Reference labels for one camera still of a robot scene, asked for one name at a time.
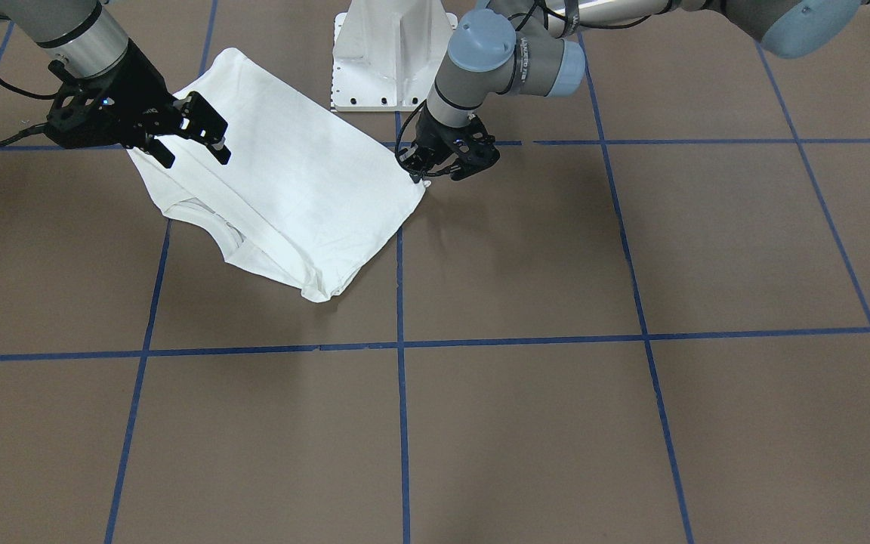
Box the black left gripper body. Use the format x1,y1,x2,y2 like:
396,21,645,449
397,106,501,181

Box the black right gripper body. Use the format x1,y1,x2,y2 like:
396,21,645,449
44,42,202,150

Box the white long-sleeve printed shirt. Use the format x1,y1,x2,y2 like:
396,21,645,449
130,48,425,303

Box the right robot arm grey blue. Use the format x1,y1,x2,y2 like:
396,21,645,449
0,1,231,168

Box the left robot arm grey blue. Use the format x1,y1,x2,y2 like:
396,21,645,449
396,1,861,183

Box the blue tape grid lines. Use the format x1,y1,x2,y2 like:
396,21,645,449
0,5,870,543

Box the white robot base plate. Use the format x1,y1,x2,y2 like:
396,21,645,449
331,1,458,113

